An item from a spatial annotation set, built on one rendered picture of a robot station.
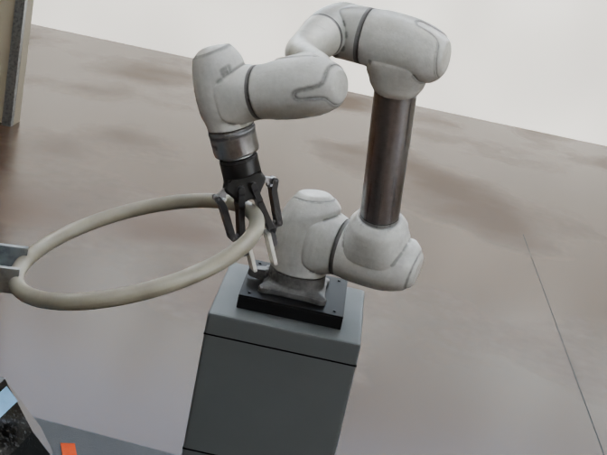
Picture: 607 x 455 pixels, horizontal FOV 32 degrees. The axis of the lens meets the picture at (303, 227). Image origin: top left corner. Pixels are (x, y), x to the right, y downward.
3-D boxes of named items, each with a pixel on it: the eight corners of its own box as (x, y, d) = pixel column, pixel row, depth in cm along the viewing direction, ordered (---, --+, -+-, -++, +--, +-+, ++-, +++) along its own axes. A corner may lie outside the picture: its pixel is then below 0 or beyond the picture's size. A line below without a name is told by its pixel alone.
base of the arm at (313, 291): (251, 265, 299) (255, 246, 297) (329, 283, 299) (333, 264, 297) (242, 288, 282) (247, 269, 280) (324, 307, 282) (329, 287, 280)
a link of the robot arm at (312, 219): (283, 251, 298) (298, 177, 291) (343, 272, 293) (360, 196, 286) (259, 266, 284) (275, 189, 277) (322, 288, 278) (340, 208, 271)
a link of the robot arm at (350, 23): (303, 2, 238) (359, 16, 234) (333, -14, 254) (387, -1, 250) (295, 58, 245) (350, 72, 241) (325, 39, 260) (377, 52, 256)
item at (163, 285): (-12, 338, 179) (-16, 321, 178) (30, 236, 225) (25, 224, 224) (275, 274, 180) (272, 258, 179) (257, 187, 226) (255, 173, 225)
